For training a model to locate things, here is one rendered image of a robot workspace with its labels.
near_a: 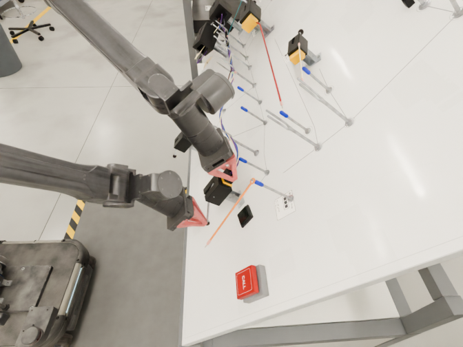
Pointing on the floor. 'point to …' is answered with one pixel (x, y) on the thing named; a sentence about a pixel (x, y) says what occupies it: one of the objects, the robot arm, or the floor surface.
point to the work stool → (28, 25)
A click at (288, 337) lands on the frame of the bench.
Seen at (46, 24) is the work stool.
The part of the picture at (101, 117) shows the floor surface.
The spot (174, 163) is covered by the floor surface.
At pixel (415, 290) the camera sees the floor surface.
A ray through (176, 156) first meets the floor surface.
